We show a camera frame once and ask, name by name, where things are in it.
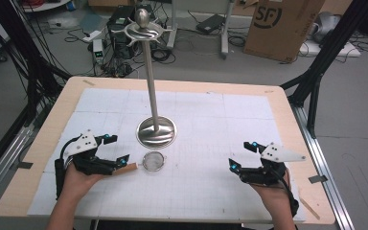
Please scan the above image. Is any person's right hand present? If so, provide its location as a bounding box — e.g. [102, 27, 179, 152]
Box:
[248, 168, 292, 206]

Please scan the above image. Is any black floor cable coil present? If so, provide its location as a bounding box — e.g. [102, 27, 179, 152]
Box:
[347, 31, 368, 54]
[227, 33, 247, 49]
[149, 47, 177, 65]

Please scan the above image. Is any brown cardboard box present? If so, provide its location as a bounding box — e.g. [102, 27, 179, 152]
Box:
[242, 0, 326, 63]

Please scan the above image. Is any black tape piece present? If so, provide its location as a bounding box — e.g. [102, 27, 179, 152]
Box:
[15, 161, 35, 170]
[308, 174, 329, 185]

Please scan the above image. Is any black computer case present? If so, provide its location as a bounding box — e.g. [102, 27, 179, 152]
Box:
[106, 4, 157, 60]

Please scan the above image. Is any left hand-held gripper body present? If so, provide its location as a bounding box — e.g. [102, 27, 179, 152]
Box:
[64, 129, 117, 176]

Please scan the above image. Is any white device with green display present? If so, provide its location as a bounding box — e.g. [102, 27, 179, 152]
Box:
[92, 38, 105, 65]

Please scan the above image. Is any white power strip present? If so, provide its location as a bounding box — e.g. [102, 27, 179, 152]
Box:
[81, 29, 105, 44]

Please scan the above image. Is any mesh strainer with wooden handle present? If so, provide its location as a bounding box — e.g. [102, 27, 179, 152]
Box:
[112, 150, 168, 176]

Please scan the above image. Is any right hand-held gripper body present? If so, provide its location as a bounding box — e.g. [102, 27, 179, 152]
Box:
[239, 142, 308, 187]

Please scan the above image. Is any white stand leg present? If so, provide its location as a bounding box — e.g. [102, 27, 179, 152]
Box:
[219, 0, 237, 60]
[167, 0, 179, 50]

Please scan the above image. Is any flat black box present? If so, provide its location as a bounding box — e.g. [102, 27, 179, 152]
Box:
[195, 13, 227, 35]

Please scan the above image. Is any person's left hand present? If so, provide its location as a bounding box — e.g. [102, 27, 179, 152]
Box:
[58, 162, 107, 201]

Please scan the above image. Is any aluminium rail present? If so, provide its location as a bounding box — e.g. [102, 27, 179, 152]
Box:
[290, 104, 357, 230]
[0, 123, 36, 210]

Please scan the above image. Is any white grid mat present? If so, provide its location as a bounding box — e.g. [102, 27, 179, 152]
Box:
[27, 87, 307, 223]

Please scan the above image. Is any grey rounded object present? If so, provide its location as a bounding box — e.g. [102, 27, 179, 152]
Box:
[311, 11, 342, 43]

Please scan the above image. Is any tall metal hanging stand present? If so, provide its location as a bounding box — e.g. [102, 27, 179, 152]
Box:
[111, 8, 178, 150]

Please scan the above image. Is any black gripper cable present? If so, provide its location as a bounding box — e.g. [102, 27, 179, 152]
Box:
[54, 135, 82, 201]
[276, 169, 301, 219]

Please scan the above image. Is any thin wooden stick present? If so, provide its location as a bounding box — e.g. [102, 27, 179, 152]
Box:
[299, 196, 322, 221]

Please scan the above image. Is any white round table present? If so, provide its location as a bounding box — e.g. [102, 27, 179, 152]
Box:
[21, 0, 73, 13]

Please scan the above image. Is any flat white board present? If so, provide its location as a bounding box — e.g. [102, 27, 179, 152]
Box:
[298, 39, 362, 58]

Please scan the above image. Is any black metal frame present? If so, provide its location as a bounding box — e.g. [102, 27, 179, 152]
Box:
[0, 0, 73, 127]
[280, 0, 368, 139]

